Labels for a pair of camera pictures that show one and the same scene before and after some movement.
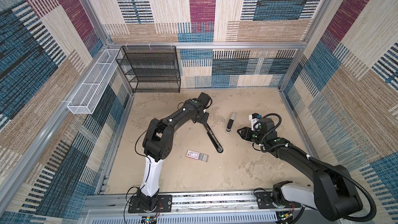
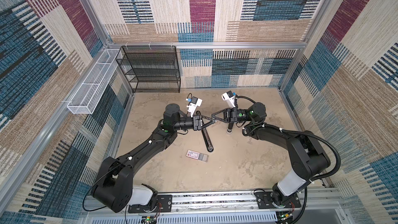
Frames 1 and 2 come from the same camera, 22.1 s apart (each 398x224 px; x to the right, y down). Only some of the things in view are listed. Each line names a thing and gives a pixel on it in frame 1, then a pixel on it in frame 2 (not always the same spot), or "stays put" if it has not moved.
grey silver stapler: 230,123 stays put
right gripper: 245,131 -> 231,115
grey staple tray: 203,157 stays put
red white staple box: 193,154 stays put
